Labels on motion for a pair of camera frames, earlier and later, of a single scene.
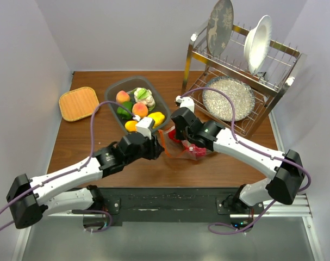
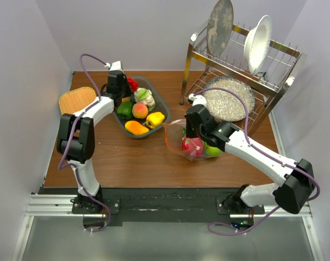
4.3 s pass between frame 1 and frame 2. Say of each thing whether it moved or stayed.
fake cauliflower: stayed
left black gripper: moved
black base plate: stayed
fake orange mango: stayed
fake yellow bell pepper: stayed
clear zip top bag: moved
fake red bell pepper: moved
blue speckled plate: stayed
